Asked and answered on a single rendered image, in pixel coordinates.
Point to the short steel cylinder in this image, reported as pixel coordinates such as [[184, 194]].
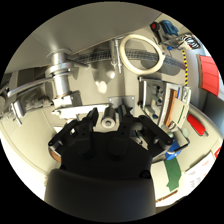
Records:
[[108, 117]]

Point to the steel round rod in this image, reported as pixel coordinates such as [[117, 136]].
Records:
[[78, 63]]

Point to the red crate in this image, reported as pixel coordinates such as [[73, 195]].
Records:
[[209, 75]]

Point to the blue pump cart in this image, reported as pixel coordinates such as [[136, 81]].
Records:
[[168, 28]]

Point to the grey steel tank body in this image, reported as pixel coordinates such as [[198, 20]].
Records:
[[91, 24]]

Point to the curved steel lever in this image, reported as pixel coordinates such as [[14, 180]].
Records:
[[28, 87]]

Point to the grey wall bracket plate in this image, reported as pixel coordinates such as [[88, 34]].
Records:
[[114, 100]]

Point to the steel sample tap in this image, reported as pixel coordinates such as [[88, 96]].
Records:
[[115, 54]]

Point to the white notice board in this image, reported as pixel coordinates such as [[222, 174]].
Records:
[[199, 173]]

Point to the green cloth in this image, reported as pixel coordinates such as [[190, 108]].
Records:
[[172, 175]]

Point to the grey floor drain grate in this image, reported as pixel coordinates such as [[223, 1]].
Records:
[[98, 56]]

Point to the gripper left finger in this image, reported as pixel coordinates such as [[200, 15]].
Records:
[[85, 128]]

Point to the red sign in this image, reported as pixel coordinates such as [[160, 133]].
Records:
[[217, 153]]

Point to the brown wooden plank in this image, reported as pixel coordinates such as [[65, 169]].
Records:
[[171, 106]]

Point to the blue pen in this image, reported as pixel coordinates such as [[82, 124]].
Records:
[[178, 92]]

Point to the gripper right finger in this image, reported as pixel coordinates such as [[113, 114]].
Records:
[[125, 128]]

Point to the brown wooden barrel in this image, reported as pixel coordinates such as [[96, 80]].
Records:
[[55, 155]]

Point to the red cylinder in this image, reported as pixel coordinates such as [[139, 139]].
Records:
[[196, 124]]

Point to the pale green round cap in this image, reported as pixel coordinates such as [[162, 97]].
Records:
[[185, 132]]

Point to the white sheet with green line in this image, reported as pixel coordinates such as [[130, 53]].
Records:
[[182, 113]]

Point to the grey steel trolley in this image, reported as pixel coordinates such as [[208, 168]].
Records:
[[162, 98]]

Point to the steel outlet pipe assembly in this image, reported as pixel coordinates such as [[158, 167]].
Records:
[[60, 78]]

